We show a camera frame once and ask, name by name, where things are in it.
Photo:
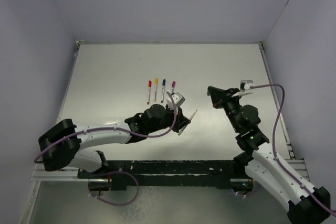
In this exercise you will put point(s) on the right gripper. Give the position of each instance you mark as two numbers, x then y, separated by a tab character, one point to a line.
219	96

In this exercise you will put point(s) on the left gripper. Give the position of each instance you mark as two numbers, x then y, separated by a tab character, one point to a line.
181	120

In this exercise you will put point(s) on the blue-ended white marker pen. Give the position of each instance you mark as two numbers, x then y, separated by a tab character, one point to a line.
162	94

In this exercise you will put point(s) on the red-ended white marker pen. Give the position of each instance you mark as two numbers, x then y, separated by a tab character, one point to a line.
148	96

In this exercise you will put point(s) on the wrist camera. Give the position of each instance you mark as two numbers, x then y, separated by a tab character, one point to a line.
174	99
244	88

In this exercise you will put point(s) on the yellow-ended white marker pen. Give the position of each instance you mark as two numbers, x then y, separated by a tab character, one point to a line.
155	92

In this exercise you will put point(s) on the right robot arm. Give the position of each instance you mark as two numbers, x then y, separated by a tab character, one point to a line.
302	201

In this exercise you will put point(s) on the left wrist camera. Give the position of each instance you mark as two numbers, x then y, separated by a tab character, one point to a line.
174	99

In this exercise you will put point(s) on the purple-ended white marker pen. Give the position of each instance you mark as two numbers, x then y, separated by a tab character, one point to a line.
172	89

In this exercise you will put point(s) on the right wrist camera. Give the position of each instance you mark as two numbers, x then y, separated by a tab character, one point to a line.
244	88

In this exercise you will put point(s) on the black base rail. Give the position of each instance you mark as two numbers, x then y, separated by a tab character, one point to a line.
118	175

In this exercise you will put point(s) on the aluminium rail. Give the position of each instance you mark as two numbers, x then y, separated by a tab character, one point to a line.
66	174

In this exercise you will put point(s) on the green-ended white marker pen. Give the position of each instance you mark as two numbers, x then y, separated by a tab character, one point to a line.
187	123

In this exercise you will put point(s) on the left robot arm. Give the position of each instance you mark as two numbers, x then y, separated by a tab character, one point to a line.
67	144

